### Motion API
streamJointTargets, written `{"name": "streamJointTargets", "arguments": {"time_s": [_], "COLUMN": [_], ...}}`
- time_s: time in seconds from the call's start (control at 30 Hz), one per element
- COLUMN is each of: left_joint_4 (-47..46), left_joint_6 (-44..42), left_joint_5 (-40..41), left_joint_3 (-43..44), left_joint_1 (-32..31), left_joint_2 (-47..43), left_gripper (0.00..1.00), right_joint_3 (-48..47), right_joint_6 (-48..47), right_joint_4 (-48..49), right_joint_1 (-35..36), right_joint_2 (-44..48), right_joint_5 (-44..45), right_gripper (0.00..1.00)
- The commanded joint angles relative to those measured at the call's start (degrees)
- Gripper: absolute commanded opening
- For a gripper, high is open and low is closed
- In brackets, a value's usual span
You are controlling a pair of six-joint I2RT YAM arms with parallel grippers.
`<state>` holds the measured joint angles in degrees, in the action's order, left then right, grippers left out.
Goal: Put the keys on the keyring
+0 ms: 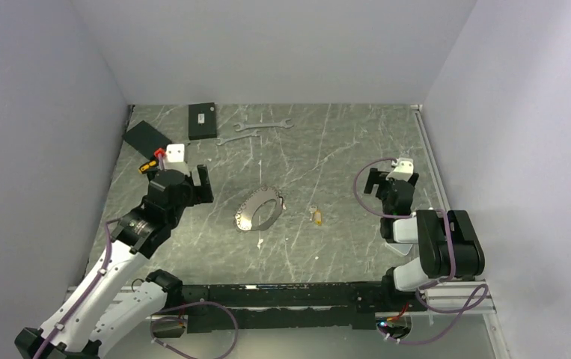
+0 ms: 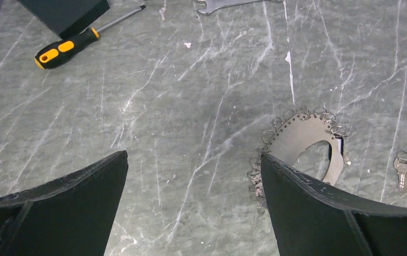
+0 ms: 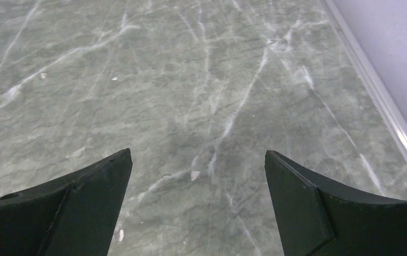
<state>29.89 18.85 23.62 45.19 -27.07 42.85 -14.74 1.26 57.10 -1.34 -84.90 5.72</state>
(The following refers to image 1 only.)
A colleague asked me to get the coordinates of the silver wrench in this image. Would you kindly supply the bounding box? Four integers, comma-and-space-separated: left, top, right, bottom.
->
216, 130, 260, 146
235, 118, 294, 132

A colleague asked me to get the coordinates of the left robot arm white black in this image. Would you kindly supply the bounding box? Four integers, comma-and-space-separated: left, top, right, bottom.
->
14, 165, 213, 358

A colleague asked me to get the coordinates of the upper silver wrench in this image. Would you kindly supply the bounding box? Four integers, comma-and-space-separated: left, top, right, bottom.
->
235, 118, 294, 132

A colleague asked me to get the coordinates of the black box with label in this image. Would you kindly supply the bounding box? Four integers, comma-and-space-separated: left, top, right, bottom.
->
188, 102, 218, 141

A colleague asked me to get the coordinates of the lower silver wrench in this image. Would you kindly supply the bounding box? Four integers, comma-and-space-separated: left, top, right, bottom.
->
216, 130, 260, 146

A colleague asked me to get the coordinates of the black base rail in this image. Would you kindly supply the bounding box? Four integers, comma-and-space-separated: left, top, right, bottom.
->
146, 269, 427, 334

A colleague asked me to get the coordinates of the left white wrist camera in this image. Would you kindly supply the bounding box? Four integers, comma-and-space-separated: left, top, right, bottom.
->
154, 144, 189, 174

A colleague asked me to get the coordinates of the key with yellow tag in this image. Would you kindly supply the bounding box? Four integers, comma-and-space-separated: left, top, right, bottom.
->
309, 205, 322, 226

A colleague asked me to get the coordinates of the flat black square box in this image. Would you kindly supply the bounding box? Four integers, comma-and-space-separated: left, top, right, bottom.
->
123, 121, 172, 159

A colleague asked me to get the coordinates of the yellow black screwdriver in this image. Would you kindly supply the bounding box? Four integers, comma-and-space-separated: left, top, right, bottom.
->
138, 159, 159, 174

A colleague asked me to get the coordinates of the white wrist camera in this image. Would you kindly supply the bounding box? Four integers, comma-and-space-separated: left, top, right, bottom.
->
154, 144, 189, 174
386, 158, 414, 182

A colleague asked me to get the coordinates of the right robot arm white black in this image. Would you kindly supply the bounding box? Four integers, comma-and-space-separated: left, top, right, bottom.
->
363, 168, 486, 310

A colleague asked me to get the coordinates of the aluminium frame rail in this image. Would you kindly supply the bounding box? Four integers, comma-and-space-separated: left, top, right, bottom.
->
421, 281, 485, 314

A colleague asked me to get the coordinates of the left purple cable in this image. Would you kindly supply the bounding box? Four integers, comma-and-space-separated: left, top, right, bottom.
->
32, 218, 239, 359

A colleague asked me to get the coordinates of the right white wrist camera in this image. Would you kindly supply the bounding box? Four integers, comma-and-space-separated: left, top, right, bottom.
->
386, 158, 414, 182

